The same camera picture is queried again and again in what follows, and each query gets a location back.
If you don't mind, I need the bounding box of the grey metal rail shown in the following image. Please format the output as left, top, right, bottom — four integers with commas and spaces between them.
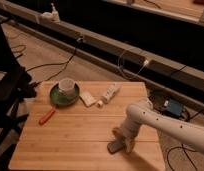
0, 0, 204, 103

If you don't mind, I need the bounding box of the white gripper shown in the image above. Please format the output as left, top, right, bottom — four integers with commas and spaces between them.
112, 120, 141, 154

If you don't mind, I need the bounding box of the black floor cable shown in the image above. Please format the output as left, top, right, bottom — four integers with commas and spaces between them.
26, 39, 83, 83

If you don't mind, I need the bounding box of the orange marker pen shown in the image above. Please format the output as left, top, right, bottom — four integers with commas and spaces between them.
39, 107, 56, 125

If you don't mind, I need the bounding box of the blue power box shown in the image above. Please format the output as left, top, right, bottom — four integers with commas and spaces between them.
164, 99, 183, 117

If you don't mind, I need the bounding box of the white ceramic cup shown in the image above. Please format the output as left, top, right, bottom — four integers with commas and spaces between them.
58, 78, 75, 95

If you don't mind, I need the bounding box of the white rectangular block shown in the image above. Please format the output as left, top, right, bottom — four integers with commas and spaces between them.
80, 92, 96, 107

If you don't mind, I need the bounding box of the white object on rail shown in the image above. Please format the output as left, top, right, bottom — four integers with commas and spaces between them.
41, 4, 60, 23

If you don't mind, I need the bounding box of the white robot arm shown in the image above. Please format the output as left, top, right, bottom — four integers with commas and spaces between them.
112, 99, 204, 154

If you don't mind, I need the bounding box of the grey eraser block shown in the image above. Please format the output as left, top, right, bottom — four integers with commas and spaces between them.
107, 139, 125, 154

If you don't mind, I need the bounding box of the green plate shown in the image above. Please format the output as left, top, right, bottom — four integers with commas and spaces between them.
49, 85, 80, 107

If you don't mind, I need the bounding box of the white tube bottle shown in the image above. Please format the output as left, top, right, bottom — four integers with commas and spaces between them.
96, 83, 121, 108

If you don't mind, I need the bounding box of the black chair frame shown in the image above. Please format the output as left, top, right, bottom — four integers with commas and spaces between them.
0, 14, 38, 164

